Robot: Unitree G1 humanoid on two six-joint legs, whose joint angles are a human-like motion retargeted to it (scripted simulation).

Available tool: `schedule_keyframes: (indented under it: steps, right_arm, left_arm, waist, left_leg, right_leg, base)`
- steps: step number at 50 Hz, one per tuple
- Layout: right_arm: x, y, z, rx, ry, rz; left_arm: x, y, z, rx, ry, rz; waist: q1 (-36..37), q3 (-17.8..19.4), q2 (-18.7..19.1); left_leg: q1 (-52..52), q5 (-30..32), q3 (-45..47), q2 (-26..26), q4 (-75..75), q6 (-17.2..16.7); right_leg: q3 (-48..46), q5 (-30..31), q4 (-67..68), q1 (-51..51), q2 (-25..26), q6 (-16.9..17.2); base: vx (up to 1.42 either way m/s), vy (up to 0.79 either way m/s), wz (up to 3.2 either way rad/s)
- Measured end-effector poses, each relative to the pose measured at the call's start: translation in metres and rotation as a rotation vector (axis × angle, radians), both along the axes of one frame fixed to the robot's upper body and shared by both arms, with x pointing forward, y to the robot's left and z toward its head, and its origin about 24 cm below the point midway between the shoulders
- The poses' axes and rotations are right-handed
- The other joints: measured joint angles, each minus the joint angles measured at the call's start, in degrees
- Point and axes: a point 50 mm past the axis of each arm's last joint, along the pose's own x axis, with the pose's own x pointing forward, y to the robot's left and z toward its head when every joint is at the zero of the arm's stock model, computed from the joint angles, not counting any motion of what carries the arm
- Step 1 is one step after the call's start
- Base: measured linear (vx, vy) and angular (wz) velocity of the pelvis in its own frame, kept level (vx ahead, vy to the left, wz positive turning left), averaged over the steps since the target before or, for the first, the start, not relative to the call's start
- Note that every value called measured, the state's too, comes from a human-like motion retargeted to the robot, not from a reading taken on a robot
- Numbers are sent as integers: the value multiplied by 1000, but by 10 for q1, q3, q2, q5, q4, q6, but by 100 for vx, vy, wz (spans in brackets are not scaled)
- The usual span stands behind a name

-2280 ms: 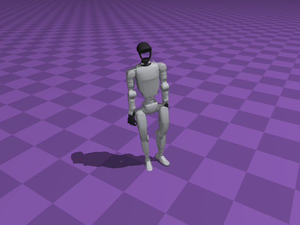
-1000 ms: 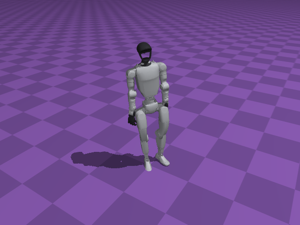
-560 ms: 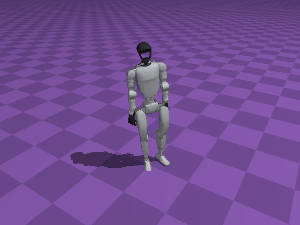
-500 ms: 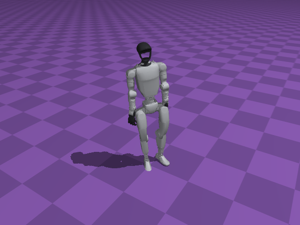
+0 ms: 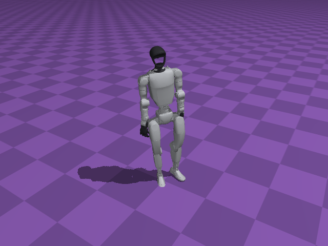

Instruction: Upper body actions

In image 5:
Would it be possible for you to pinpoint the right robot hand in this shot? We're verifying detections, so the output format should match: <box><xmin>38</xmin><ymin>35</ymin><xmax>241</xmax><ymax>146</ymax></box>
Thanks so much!
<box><xmin>140</xmin><ymin>122</ymin><xmax>149</xmax><ymax>137</ymax></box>

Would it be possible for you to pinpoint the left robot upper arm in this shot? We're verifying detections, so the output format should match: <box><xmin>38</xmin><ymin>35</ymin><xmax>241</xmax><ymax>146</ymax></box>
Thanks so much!
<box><xmin>171</xmin><ymin>68</ymin><xmax>185</xmax><ymax>99</ymax></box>

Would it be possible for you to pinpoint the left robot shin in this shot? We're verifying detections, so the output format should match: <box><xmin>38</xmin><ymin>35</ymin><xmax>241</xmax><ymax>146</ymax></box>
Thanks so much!
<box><xmin>170</xmin><ymin>147</ymin><xmax>182</xmax><ymax>172</ymax></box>

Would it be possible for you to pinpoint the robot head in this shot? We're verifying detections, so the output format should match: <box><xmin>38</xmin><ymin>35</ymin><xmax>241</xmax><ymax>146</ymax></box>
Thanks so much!
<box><xmin>150</xmin><ymin>46</ymin><xmax>166</xmax><ymax>73</ymax></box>

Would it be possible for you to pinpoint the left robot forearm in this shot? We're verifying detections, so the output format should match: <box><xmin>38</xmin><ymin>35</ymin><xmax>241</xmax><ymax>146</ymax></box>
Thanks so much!
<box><xmin>176</xmin><ymin>97</ymin><xmax>185</xmax><ymax>116</ymax></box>

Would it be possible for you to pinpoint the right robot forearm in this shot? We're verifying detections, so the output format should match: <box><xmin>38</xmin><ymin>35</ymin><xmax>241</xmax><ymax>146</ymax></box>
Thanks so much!
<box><xmin>140</xmin><ymin>100</ymin><xmax>149</xmax><ymax>126</ymax></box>

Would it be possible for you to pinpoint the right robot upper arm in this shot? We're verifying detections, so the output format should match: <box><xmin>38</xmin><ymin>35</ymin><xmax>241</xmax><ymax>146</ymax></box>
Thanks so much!
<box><xmin>138</xmin><ymin>74</ymin><xmax>150</xmax><ymax>107</ymax></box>

